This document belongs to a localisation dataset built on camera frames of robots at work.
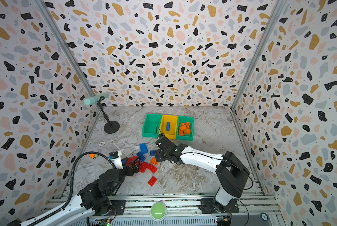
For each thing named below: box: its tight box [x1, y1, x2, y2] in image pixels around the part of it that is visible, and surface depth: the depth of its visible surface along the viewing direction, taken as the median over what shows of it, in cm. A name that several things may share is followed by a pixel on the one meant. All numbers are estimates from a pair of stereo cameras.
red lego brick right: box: [146, 162, 158, 174], surface depth 88 cm
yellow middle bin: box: [160, 114, 179, 140], surface depth 112 cm
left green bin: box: [142, 113, 163, 138], surface depth 109 cm
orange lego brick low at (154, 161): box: [150, 157, 159, 166], surface depth 92 cm
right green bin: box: [176, 115, 195, 141], surface depth 106 cm
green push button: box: [150, 201, 168, 222], surface depth 73 cm
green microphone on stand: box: [83, 93, 121, 134], surface depth 108 cm
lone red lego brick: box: [147, 176, 158, 187], surface depth 83 cm
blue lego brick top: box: [139, 143, 148, 154], surface depth 98 cm
